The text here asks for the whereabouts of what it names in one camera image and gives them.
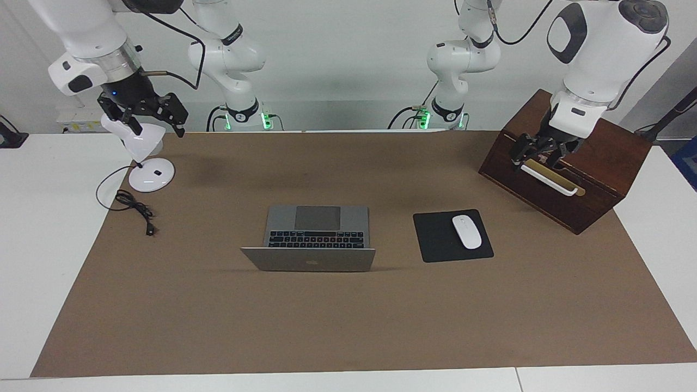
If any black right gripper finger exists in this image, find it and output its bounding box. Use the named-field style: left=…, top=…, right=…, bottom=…
left=163, top=93, right=188, bottom=137
left=98, top=97, right=143, bottom=137

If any silver grey laptop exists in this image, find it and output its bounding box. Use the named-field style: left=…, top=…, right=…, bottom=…
left=241, top=205, right=376, bottom=273

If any dark brown wooden box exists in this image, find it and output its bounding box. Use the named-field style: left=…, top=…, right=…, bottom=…
left=478, top=89, right=653, bottom=235

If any white power strip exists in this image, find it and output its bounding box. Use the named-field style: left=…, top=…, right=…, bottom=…
left=56, top=106, right=107, bottom=134

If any white desk lamp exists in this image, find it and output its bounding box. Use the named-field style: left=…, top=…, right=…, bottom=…
left=101, top=112, right=176, bottom=193

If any white computer mouse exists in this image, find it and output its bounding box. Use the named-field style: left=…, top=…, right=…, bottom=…
left=452, top=215, right=483, bottom=250

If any black stand pole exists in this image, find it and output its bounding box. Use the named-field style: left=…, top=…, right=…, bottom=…
left=634, top=87, right=697, bottom=143

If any black mouse pad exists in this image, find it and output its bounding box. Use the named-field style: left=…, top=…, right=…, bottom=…
left=413, top=209, right=494, bottom=264

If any blue object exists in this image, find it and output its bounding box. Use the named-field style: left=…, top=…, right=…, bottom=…
left=671, top=136, right=697, bottom=191

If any brown table mat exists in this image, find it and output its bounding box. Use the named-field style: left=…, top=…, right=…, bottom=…
left=30, top=131, right=697, bottom=378

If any white box handle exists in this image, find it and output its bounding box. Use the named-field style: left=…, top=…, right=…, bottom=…
left=520, top=163, right=578, bottom=197

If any black arm base cable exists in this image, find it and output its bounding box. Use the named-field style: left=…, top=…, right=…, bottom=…
left=206, top=105, right=227, bottom=132
left=388, top=82, right=439, bottom=130

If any brass handle plate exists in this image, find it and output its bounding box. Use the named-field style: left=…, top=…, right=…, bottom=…
left=524, top=157, right=586, bottom=197

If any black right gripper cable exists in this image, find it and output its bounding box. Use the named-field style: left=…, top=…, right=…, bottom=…
left=139, top=8, right=206, bottom=90

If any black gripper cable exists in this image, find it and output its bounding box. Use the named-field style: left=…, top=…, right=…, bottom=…
left=486, top=0, right=671, bottom=112
left=139, top=8, right=206, bottom=90

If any black lamp power cable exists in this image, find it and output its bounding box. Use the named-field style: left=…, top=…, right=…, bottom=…
left=96, top=165, right=157, bottom=237

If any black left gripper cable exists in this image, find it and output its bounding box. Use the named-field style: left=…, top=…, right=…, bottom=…
left=486, top=0, right=671, bottom=112

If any black clamp mount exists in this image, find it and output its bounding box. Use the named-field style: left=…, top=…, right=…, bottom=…
left=0, top=115, right=29, bottom=149

